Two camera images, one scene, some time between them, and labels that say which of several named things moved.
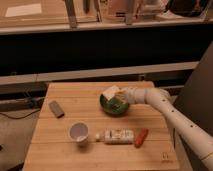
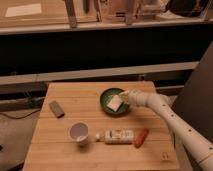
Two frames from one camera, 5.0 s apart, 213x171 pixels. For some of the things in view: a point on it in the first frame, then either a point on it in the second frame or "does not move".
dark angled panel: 196,97 does not move
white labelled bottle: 116,136 does not move
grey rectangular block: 56,109 does not move
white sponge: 111,92 -> 114,103
